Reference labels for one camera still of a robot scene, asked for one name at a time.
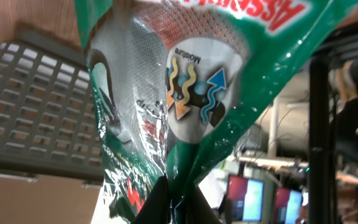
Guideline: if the grey plastic mesh basket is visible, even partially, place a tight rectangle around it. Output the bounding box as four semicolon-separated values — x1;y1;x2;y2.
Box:
0;30;103;182

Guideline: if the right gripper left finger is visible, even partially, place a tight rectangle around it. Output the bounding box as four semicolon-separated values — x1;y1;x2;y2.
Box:
131;176;170;224

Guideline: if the green 3M gloves packet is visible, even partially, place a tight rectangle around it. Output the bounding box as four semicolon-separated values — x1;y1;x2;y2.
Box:
75;0;357;223

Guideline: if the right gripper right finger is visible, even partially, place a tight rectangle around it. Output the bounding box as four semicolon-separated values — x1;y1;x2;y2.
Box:
185;187;221;224

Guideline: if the black vertical frame post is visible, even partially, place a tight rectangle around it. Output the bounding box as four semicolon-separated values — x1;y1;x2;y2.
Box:
308;56;337;224

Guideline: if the right computer monitor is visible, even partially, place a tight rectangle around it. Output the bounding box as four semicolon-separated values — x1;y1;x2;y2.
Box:
273;187;303;224

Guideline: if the person in background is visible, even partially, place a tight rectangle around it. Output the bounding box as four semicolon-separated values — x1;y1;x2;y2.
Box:
334;58;358;169

